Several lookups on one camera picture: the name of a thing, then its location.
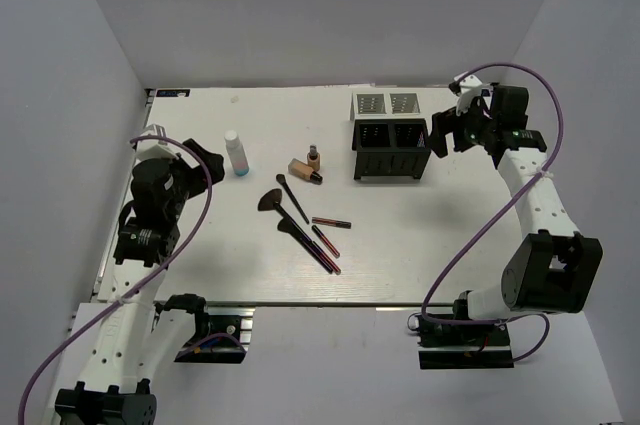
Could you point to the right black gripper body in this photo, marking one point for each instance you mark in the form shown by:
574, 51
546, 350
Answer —
476, 124

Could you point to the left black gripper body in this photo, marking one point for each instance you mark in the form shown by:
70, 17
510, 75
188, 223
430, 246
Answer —
180, 177

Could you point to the white bottle blue liquid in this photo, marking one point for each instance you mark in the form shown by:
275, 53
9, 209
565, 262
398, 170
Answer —
236, 153

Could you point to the thin black makeup brush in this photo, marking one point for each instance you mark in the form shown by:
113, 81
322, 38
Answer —
281, 180

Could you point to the black fan brush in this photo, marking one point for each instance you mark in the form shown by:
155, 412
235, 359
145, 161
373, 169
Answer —
271, 201

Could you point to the beige foundation bottle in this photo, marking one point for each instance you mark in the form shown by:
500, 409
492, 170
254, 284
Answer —
305, 172

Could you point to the black powder brush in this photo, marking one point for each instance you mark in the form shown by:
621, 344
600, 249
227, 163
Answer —
287, 226

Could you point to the small foundation bottle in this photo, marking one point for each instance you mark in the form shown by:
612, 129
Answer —
313, 158

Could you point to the red black lip pencil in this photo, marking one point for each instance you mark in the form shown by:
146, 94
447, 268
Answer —
331, 222

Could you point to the red black lip liner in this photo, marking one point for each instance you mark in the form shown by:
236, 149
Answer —
324, 239

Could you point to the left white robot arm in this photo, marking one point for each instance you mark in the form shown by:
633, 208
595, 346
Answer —
136, 335

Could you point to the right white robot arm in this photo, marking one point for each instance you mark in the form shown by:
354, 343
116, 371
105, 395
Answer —
553, 269

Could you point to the black makeup organizer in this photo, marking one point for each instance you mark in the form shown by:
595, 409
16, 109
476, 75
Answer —
390, 148

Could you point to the white makeup organizer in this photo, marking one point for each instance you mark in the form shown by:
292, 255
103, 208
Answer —
383, 105

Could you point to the blue label sticker left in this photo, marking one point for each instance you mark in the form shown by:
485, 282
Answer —
173, 93

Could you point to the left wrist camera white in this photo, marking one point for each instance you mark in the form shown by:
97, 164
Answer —
154, 148

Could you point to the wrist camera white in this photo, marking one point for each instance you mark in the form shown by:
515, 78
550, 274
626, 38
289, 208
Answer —
154, 148
466, 87

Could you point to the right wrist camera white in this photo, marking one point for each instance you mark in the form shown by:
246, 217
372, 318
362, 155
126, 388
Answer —
466, 87

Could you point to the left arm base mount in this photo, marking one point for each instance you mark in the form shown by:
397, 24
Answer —
224, 338

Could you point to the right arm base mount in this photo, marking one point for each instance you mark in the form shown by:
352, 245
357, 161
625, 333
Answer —
448, 347

